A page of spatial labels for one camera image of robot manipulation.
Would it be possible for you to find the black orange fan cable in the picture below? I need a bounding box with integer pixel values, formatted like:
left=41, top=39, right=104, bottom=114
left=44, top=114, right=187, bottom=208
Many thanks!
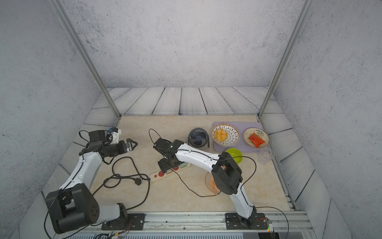
left=171, top=168, right=221, bottom=198

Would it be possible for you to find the white red power strip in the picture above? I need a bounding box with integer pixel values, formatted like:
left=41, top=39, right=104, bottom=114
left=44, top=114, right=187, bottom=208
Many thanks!
left=150, top=163, right=192, bottom=182

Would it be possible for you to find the dark grey desk fan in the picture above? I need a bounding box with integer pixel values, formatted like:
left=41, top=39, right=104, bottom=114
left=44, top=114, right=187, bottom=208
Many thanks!
left=188, top=127, right=210, bottom=148

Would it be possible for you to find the green USB power adapter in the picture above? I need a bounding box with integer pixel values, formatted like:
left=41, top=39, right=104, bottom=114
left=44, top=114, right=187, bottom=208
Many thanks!
left=179, top=162, right=188, bottom=168

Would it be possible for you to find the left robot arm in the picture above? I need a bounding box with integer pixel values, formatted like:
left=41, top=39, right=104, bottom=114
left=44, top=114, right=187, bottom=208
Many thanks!
left=45, top=127, right=138, bottom=234

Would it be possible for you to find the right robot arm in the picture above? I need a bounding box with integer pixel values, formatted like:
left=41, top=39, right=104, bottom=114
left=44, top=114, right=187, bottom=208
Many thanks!
left=153, top=138, right=257, bottom=228

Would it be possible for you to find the orange desk fan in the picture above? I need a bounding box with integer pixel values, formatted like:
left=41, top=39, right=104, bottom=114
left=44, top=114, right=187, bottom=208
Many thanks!
left=205, top=172, right=220, bottom=195

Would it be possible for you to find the knotted bread roll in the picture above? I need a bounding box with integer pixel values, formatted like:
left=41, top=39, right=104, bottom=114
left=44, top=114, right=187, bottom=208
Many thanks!
left=215, top=128, right=228, bottom=142

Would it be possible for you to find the lime green bowl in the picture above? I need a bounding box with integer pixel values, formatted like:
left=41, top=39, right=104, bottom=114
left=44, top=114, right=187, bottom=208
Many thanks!
left=226, top=148, right=243, bottom=164

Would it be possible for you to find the lilac plastic tray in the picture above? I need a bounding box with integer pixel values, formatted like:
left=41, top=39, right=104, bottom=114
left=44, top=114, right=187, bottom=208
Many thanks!
left=213, top=121, right=264, bottom=152

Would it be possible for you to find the beige plate with leaf pattern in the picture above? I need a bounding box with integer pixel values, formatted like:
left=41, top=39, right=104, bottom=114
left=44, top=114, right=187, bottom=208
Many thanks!
left=243, top=127, right=269, bottom=148

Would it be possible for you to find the clear plastic cup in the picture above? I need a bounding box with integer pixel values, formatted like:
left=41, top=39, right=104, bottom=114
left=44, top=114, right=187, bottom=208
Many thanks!
left=258, top=148, right=274, bottom=165

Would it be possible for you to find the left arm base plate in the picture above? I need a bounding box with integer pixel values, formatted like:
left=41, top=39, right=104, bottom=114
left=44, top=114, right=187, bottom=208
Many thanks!
left=101, top=213, right=145, bottom=231

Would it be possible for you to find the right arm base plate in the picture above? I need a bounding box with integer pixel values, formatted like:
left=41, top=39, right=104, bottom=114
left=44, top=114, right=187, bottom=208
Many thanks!
left=225, top=213, right=270, bottom=231

